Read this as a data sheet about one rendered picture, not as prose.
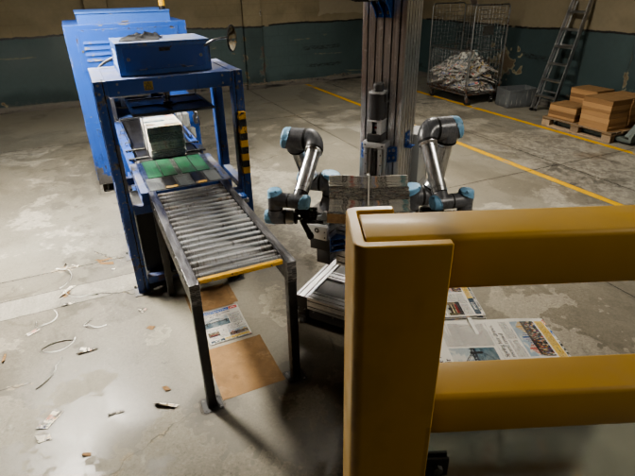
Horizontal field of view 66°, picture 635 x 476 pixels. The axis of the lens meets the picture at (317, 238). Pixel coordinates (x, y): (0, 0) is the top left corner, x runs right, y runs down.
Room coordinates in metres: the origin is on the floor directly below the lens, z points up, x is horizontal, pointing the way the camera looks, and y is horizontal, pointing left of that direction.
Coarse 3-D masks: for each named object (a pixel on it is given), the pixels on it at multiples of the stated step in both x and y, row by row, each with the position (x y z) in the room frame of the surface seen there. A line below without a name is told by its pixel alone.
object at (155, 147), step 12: (144, 120) 4.14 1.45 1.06; (156, 120) 4.13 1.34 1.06; (168, 120) 4.12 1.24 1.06; (144, 132) 4.14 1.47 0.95; (156, 132) 3.91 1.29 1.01; (168, 132) 3.95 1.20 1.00; (180, 132) 3.99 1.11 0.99; (156, 144) 3.90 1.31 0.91; (168, 144) 3.95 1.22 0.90; (180, 144) 3.99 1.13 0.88; (156, 156) 3.90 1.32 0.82; (168, 156) 3.93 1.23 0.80
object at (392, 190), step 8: (376, 176) 2.11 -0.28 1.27; (384, 176) 2.10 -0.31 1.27; (392, 176) 2.10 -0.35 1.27; (400, 176) 2.10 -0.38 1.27; (376, 184) 2.09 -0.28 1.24; (384, 184) 2.09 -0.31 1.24; (392, 184) 2.13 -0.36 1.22; (400, 184) 2.08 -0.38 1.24; (376, 192) 2.09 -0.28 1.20; (384, 192) 2.08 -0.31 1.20; (392, 192) 2.08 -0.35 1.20; (400, 192) 2.07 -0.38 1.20; (408, 192) 2.07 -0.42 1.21; (376, 200) 2.07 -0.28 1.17; (384, 200) 2.07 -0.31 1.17; (392, 200) 2.07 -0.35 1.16; (400, 200) 2.06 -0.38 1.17; (408, 200) 2.06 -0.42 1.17; (400, 208) 2.05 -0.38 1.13; (408, 208) 2.05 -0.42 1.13
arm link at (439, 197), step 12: (432, 120) 2.43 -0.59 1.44; (420, 132) 2.40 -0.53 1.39; (432, 132) 2.38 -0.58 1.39; (420, 144) 2.37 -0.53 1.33; (432, 144) 2.35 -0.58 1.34; (432, 156) 2.31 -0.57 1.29; (432, 168) 2.27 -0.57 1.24; (432, 180) 2.24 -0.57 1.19; (444, 180) 2.24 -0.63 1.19; (432, 192) 2.22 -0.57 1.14; (444, 192) 2.19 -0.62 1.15; (432, 204) 2.16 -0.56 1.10; (444, 204) 2.15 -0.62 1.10
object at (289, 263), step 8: (224, 184) 3.26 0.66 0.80; (232, 192) 3.12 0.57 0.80; (240, 200) 2.96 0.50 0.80; (248, 208) 2.84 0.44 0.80; (248, 216) 2.73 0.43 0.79; (256, 216) 2.71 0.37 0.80; (256, 224) 2.60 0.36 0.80; (264, 224) 2.60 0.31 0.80; (264, 232) 2.49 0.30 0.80; (272, 240) 2.39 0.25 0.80; (280, 248) 2.29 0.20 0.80; (288, 256) 2.21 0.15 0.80; (280, 264) 2.24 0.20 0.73; (288, 264) 2.15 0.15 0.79; (288, 272) 2.15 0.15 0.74; (296, 272) 2.16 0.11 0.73; (288, 280) 2.14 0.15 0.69
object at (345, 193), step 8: (336, 176) 2.12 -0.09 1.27; (344, 176) 2.12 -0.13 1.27; (352, 176) 2.11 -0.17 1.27; (336, 184) 2.11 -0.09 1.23; (344, 184) 2.21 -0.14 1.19; (352, 184) 2.10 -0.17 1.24; (360, 184) 2.16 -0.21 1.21; (336, 192) 2.09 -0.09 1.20; (344, 192) 2.09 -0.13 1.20; (352, 192) 2.09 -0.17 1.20; (360, 192) 2.10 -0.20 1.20; (336, 200) 2.08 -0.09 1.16; (344, 200) 2.08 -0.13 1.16; (352, 200) 2.08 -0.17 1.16; (360, 200) 2.07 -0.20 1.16; (336, 208) 2.07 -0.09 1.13; (344, 208) 2.07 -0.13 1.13; (344, 224) 2.05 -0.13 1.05
